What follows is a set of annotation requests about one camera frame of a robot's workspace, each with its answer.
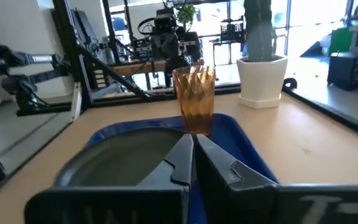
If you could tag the green bin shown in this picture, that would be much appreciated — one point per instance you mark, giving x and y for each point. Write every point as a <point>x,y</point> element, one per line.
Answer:
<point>340,40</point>

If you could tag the dark round plate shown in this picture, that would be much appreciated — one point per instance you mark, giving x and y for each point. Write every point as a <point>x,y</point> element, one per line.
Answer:
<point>120,155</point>

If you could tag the black table edge rail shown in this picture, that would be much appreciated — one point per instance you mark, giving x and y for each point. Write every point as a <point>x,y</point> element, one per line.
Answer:
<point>322,107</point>
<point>120,102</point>

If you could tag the blue plastic tray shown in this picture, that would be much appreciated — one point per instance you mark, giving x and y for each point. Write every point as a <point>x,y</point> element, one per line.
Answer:
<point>228,133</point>

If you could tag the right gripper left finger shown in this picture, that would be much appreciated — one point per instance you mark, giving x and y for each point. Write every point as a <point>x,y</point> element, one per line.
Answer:
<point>172,193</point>

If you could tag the black frame post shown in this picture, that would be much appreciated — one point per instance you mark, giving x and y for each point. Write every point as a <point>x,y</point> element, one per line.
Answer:
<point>70,46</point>

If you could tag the black diagonal frame brace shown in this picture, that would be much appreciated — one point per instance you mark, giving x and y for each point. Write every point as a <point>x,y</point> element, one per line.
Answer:
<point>113,73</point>

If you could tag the wooden background table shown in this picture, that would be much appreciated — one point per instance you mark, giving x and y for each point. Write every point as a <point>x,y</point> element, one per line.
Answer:
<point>135,68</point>

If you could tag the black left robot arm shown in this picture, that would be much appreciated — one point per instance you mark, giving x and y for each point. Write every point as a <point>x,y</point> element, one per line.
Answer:
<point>42,58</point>

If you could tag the green leafy plant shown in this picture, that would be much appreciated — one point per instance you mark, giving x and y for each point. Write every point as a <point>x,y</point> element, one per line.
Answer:
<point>186,14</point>

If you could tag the background black robot arm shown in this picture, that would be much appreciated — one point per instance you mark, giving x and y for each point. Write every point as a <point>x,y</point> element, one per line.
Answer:
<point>166,34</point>

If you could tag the amber faceted plastic cup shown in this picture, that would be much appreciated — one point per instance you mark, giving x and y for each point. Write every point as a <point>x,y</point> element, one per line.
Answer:
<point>194,99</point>

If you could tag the tall green cactus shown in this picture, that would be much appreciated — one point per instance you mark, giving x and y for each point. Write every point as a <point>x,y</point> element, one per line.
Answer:
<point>258,28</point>

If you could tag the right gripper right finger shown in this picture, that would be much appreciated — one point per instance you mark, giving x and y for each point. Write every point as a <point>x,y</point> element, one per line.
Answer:
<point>225,193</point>

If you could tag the black box with red light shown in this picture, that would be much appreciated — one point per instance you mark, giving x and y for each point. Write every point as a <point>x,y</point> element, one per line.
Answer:
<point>348,70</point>

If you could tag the white hexagonal plant pot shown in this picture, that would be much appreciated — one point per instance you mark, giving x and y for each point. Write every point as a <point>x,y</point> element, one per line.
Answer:
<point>261,81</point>

